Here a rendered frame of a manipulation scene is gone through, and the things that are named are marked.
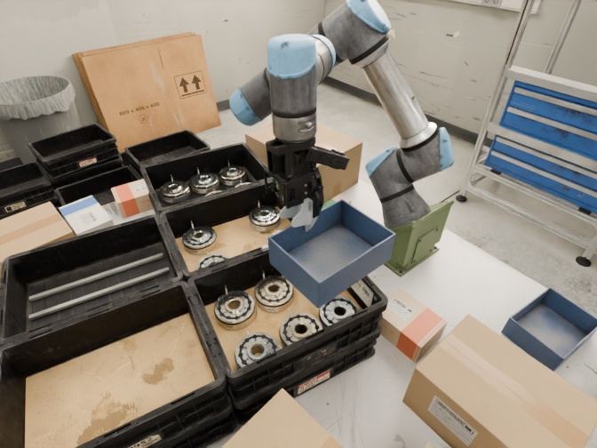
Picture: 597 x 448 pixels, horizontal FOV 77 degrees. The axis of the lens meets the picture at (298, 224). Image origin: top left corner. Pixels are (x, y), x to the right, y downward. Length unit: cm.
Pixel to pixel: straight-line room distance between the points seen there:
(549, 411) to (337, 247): 53
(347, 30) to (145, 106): 279
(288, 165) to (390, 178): 58
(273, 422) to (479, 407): 41
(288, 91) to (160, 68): 311
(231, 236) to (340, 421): 61
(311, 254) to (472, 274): 73
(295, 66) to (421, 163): 65
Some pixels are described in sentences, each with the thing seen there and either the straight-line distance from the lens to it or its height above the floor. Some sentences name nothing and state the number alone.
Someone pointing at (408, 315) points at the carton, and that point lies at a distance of 109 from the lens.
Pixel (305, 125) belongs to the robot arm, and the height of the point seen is 136.
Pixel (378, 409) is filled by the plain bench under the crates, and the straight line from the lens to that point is 103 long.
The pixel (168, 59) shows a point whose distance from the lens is 370.
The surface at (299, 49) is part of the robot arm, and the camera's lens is 59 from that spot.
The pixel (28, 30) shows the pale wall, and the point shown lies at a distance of 359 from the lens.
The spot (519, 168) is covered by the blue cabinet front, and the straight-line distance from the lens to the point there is 273.
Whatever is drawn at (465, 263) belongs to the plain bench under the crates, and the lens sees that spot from 140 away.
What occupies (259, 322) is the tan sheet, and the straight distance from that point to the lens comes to 98.
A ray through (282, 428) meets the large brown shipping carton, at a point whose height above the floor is 90.
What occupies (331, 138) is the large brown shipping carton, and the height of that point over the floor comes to 90.
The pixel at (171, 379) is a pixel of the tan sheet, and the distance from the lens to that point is 94.
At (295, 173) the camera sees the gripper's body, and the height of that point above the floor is 126.
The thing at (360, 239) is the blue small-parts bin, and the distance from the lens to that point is 82.
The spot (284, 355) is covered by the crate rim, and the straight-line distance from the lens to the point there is 81.
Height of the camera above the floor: 162
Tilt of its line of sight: 40 degrees down
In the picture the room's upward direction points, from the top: straight up
